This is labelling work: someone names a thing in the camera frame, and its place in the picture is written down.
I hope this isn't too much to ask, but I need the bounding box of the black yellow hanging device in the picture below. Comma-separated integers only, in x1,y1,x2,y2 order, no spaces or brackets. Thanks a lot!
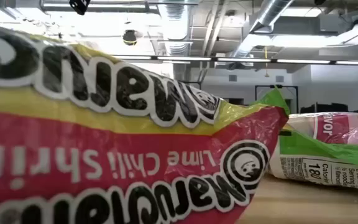
122,29,138,47

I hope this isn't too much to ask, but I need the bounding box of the silver flexible air duct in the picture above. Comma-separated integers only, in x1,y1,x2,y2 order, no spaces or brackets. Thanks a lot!
158,0,195,82

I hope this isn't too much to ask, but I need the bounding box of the lime chili shrimp ramen pack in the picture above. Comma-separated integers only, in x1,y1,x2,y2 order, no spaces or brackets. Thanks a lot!
0,23,291,224
267,111,358,191

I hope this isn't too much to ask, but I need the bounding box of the silver spiral air duct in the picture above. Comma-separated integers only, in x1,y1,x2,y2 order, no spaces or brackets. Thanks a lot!
227,0,295,60

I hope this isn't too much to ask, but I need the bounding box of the black background equipment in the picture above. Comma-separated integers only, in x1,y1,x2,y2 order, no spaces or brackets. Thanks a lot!
300,102,349,114

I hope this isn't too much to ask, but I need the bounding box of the black frame stand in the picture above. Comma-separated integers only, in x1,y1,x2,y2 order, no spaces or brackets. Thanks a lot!
254,83,300,114

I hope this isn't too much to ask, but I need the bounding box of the linear ceiling light strip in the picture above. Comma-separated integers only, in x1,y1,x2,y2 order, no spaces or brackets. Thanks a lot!
110,55,358,66

